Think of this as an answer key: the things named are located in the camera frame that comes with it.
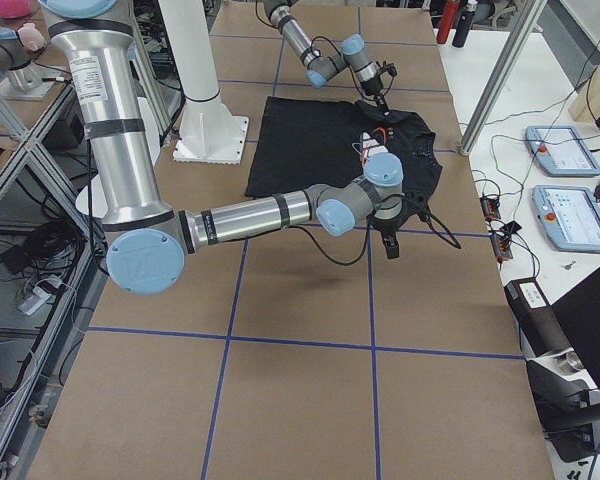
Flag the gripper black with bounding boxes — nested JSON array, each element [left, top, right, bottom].
[[362, 76, 389, 116], [377, 220, 400, 259]]

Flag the black printed t-shirt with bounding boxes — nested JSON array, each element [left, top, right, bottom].
[[245, 97, 442, 236]]

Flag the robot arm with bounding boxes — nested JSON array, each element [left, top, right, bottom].
[[263, 1, 397, 116], [42, 1, 406, 295]]

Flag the black bottle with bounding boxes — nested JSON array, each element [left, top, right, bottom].
[[452, 0, 478, 48]]

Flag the red bottle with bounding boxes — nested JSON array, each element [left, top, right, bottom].
[[436, 0, 460, 45]]

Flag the lower teach pendant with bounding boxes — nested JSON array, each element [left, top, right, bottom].
[[531, 185, 600, 254]]

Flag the teach pendant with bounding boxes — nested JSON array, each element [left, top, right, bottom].
[[524, 125, 600, 178], [531, 185, 600, 254]]

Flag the upper teach pendant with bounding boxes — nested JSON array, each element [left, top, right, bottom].
[[524, 125, 600, 178]]

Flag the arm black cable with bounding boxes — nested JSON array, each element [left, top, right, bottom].
[[299, 192, 464, 266], [309, 34, 399, 101]]

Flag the aluminium frame post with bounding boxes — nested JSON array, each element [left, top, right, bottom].
[[458, 0, 547, 156]]

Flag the white pedestal base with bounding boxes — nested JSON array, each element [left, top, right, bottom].
[[159, 0, 249, 165]]

